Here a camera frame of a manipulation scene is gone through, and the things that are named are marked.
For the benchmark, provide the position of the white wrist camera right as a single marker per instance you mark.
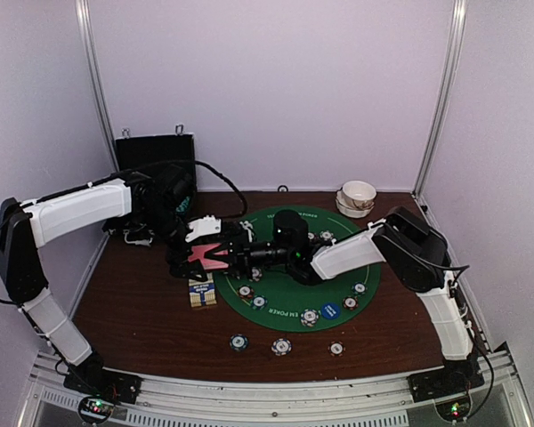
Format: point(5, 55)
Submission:
point(248, 227)

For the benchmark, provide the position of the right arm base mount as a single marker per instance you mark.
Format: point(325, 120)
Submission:
point(442, 382)

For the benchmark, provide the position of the blue chip stack mat bottom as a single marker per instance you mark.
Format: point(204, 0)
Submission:
point(309, 318)

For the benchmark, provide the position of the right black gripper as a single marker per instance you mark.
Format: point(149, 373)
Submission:
point(240, 253)

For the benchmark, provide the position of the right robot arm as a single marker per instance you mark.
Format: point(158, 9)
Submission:
point(415, 252)

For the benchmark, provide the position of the black chip carrying case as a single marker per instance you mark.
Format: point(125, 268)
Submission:
point(151, 151)

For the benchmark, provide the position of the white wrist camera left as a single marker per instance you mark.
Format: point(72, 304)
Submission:
point(201, 227)

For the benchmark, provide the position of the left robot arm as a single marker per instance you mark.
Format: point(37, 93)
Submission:
point(25, 227)

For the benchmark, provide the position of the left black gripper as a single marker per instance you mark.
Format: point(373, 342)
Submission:
point(181, 269)

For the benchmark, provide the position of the gold card deck box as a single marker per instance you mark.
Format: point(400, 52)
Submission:
point(202, 293)

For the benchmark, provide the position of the pink backed card deck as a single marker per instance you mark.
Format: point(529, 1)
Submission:
point(203, 254)

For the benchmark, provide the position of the brown red chip stack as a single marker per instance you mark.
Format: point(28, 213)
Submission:
point(336, 349)

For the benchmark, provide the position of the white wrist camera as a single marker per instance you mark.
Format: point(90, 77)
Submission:
point(201, 227)
point(248, 227)

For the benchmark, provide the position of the green blue chip mat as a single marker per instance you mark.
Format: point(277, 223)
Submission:
point(359, 288)
point(259, 302)

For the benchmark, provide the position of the teal chip stack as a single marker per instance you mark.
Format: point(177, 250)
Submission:
point(184, 207)

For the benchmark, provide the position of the round green poker mat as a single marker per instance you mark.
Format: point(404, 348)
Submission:
point(287, 299)

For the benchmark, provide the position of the blue round blind button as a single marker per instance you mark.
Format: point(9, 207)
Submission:
point(330, 310)

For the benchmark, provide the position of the dark blue chip stack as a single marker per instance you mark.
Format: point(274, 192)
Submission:
point(238, 342)

